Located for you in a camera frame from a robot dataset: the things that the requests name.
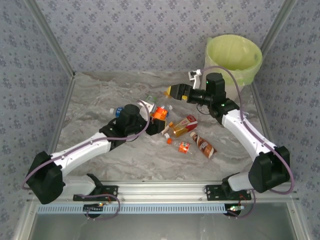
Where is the large blue label bottle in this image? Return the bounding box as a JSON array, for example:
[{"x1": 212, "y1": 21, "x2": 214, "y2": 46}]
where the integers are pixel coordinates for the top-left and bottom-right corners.
[{"x1": 109, "y1": 106, "x2": 126, "y2": 118}]

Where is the orange label plastic bottle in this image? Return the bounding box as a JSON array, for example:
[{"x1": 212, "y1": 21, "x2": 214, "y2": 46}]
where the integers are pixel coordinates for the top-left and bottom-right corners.
[{"x1": 149, "y1": 105, "x2": 169, "y2": 121}]

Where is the amber tea bottle red label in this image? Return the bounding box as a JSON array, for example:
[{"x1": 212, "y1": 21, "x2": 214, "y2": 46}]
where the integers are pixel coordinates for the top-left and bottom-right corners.
[{"x1": 168, "y1": 114, "x2": 199, "y2": 138}]

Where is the clear bottle cream label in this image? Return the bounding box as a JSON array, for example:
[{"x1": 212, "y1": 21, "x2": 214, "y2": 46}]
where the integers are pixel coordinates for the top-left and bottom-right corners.
[{"x1": 159, "y1": 121, "x2": 175, "y2": 139}]

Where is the small orange soda bottle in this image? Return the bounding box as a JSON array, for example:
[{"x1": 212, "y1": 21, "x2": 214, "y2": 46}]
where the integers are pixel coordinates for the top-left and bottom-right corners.
[{"x1": 166, "y1": 138, "x2": 193, "y2": 155}]

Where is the brown chocolate drink bottle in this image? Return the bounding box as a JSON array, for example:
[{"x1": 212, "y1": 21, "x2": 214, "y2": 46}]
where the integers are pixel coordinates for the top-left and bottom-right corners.
[{"x1": 189, "y1": 131, "x2": 218, "y2": 160}]

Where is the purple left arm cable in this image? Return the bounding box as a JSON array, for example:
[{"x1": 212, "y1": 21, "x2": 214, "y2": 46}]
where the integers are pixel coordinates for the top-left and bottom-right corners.
[{"x1": 21, "y1": 101, "x2": 151, "y2": 191}]

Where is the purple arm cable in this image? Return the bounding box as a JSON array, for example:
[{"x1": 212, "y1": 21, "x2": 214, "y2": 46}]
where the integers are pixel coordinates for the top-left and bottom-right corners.
[
  {"x1": 21, "y1": 101, "x2": 151, "y2": 191},
  {"x1": 202, "y1": 66, "x2": 296, "y2": 196}
]

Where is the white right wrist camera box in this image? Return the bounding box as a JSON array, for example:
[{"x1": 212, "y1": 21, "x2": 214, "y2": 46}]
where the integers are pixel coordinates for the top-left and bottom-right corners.
[{"x1": 187, "y1": 69, "x2": 202, "y2": 89}]

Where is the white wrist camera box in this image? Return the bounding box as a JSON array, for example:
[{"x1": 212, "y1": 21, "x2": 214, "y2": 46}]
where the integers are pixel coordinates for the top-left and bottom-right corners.
[
  {"x1": 187, "y1": 69, "x2": 202, "y2": 89},
  {"x1": 136, "y1": 99, "x2": 156, "y2": 115}
]

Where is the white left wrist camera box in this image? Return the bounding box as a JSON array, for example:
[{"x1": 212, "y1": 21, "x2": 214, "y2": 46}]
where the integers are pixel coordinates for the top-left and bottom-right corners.
[{"x1": 136, "y1": 99, "x2": 156, "y2": 115}]

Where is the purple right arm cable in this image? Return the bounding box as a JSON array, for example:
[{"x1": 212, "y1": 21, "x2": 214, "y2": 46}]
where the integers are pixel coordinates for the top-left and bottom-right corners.
[{"x1": 202, "y1": 66, "x2": 296, "y2": 196}]

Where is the aluminium mounting rail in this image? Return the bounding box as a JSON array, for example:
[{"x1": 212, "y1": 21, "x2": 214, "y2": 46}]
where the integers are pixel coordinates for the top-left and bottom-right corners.
[{"x1": 27, "y1": 182, "x2": 300, "y2": 203}]

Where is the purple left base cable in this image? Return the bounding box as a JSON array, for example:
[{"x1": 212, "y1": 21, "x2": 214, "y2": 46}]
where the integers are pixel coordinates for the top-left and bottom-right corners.
[{"x1": 82, "y1": 193, "x2": 121, "y2": 221}]

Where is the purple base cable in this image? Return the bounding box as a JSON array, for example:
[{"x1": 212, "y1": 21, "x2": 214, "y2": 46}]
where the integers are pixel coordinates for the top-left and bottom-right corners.
[
  {"x1": 82, "y1": 193, "x2": 121, "y2": 221},
  {"x1": 228, "y1": 189, "x2": 257, "y2": 220}
]

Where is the aluminium frame post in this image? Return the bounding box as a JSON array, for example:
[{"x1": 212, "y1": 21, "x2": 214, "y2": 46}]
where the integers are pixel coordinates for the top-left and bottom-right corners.
[
  {"x1": 23, "y1": 0, "x2": 76, "y2": 78},
  {"x1": 259, "y1": 0, "x2": 298, "y2": 51}
]

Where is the pale slotted cable duct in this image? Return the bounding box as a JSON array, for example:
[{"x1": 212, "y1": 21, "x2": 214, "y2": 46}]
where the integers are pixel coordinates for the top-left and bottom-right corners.
[{"x1": 37, "y1": 202, "x2": 228, "y2": 215}]

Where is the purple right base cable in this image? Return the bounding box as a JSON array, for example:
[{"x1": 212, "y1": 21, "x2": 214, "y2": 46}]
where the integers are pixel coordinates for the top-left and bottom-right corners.
[{"x1": 228, "y1": 189, "x2": 257, "y2": 220}]

